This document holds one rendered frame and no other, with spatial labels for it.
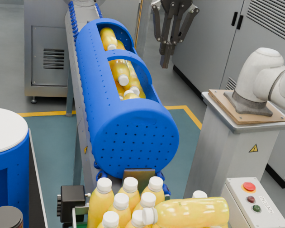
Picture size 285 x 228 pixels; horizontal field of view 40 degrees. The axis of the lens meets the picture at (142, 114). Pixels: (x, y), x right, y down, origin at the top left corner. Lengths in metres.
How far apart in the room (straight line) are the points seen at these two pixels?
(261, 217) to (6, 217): 0.66
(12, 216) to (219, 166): 1.24
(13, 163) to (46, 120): 2.05
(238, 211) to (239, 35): 2.46
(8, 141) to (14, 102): 2.32
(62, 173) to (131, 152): 1.60
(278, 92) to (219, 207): 0.82
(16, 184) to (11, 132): 0.18
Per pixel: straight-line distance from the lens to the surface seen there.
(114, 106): 1.22
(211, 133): 1.88
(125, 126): 1.20
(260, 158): 1.92
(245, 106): 1.79
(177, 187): 2.86
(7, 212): 0.78
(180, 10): 1.01
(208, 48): 3.89
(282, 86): 1.68
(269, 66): 1.72
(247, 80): 1.75
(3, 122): 1.44
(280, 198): 3.09
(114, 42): 1.81
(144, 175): 1.24
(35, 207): 2.37
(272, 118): 1.83
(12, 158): 1.35
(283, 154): 3.07
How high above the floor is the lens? 1.81
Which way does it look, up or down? 30 degrees down
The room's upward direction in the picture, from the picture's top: 10 degrees clockwise
